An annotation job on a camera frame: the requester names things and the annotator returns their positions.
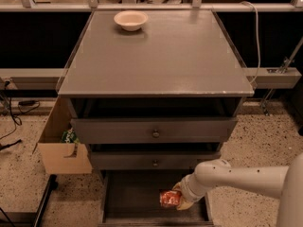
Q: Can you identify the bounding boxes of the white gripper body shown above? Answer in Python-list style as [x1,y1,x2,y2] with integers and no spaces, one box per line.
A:
[180,173,209,202]

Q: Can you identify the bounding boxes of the red coke can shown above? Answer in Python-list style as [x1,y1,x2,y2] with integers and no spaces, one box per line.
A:
[159,190,182,208]

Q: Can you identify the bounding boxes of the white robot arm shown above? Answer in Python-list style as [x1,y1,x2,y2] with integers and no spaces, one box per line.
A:
[176,154,303,227]

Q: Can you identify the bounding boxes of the grey middle drawer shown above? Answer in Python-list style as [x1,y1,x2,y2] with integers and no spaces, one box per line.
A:
[90,151,221,170]

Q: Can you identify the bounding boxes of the grey drawer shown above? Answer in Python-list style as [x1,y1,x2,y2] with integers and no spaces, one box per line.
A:
[90,151,221,170]
[98,170,215,227]
[71,117,237,144]

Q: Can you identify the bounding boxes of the grey bottom drawer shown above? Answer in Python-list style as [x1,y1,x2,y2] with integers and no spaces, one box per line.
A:
[98,170,215,227]

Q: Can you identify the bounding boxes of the grey top drawer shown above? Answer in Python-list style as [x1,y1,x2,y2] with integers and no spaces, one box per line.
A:
[71,117,237,144]

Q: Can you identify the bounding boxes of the grey drawer cabinet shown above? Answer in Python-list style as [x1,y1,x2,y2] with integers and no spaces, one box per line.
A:
[56,9,256,227]

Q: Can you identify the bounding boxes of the green chip bag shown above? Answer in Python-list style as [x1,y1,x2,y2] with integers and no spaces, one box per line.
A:
[61,129,79,144]

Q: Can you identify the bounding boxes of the cardboard box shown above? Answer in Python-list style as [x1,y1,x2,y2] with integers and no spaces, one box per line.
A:
[37,97,93,174]

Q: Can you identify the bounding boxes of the white bowl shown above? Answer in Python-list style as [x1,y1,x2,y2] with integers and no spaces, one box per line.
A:
[114,10,149,32]

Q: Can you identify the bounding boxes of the black floor cables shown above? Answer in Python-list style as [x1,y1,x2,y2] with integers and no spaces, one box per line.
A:
[0,80,42,151]

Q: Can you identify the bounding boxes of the black floor rail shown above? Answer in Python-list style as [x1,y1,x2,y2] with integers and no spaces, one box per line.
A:
[0,174,59,227]

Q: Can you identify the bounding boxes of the white cable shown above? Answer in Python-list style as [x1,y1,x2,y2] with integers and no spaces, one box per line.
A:
[240,1,261,84]

